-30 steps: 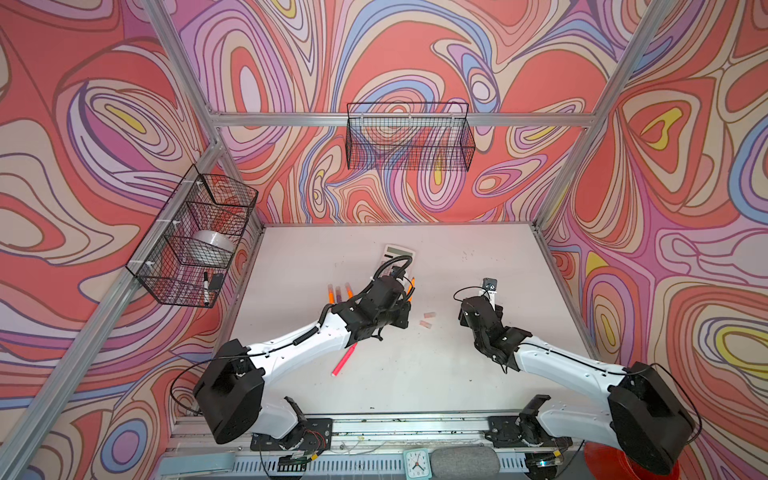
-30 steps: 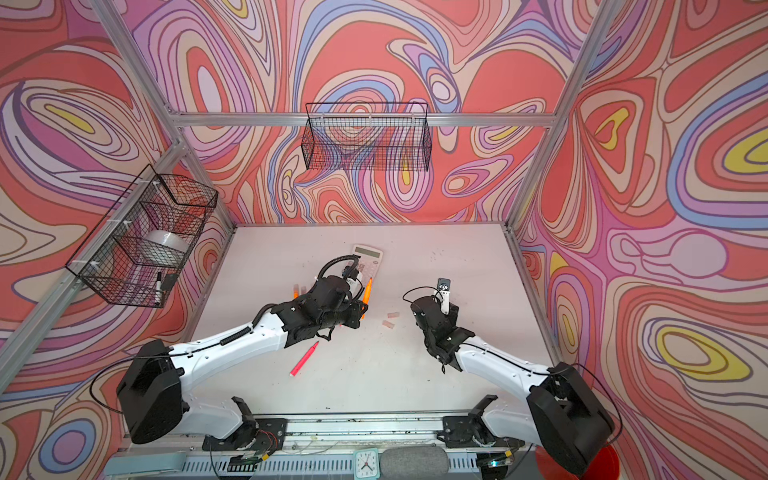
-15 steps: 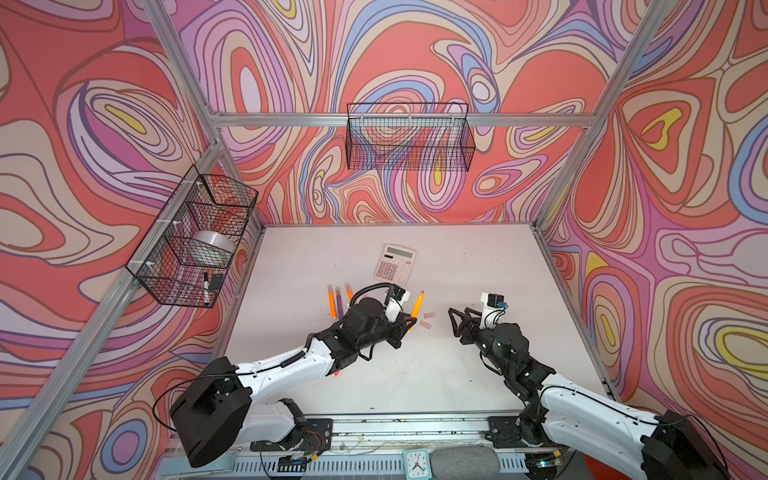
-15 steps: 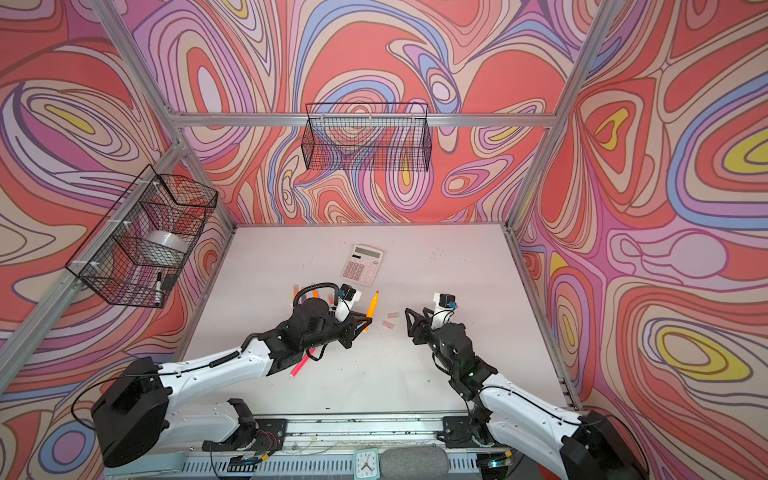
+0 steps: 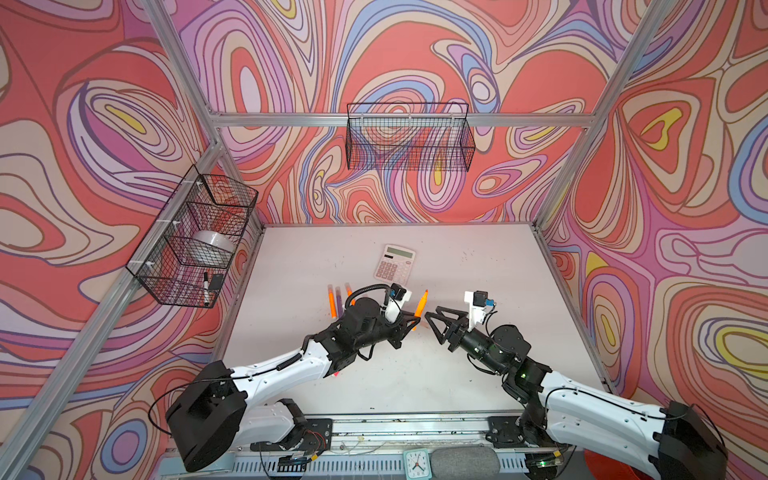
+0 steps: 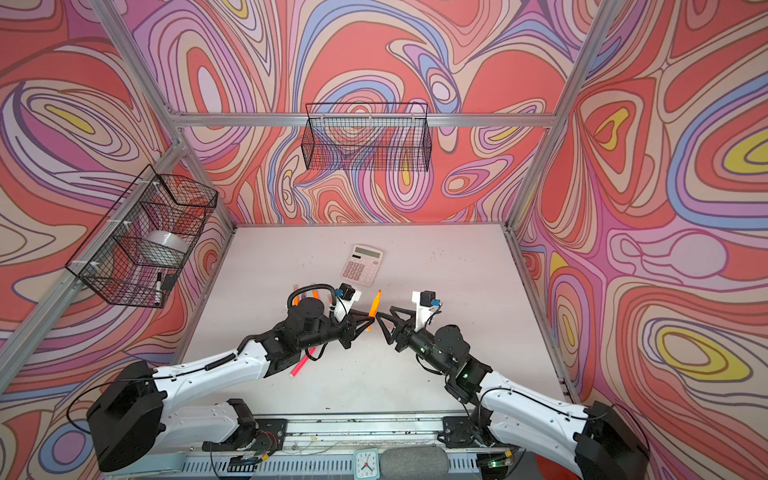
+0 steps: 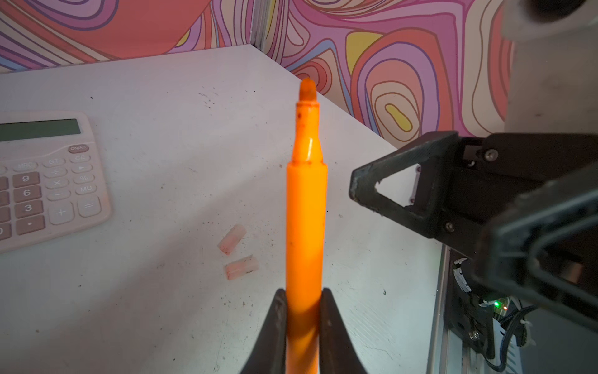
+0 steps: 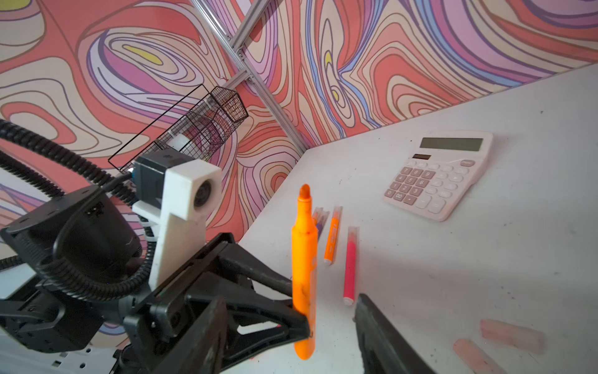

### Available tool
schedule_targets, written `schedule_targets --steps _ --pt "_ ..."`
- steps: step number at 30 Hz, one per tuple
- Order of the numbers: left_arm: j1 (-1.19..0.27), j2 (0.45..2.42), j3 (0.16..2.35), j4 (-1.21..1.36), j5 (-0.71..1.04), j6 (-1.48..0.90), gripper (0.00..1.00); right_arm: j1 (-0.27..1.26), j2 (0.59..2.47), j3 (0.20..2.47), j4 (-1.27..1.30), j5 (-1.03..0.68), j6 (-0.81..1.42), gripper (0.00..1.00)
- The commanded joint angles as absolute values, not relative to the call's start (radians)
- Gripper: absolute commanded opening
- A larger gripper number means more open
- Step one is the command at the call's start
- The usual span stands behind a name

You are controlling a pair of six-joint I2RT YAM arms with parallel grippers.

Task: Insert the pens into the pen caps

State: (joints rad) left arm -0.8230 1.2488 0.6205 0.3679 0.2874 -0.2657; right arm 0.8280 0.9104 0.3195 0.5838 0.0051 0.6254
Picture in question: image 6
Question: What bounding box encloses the silver tape roll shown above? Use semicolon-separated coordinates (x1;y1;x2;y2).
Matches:
138;230;189;268

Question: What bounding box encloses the pink pen left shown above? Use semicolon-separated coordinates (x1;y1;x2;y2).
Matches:
290;347;316;377

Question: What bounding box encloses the pink calculator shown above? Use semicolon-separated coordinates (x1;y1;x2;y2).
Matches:
341;244;384;287

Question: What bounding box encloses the black wire basket left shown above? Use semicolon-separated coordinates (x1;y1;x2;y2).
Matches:
66;166;218;309

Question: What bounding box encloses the black marker in basket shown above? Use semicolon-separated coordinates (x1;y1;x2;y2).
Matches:
154;271;164;308

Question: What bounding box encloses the small white clock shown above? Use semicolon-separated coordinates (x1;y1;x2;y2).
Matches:
353;448;381;480

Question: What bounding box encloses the black wire basket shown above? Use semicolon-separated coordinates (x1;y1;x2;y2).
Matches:
66;166;218;309
301;101;432;173

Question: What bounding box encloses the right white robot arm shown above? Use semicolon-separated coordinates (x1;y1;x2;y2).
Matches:
376;307;650;479

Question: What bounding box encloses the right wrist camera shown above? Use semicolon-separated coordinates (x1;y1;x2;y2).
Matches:
412;290;442;331

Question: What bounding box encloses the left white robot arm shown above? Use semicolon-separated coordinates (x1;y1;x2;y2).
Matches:
86;297;374;473

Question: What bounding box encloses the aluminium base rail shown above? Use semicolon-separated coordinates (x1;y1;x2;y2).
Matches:
107;410;517;478

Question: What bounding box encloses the black wire basket back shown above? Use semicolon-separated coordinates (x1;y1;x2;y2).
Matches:
301;101;432;173

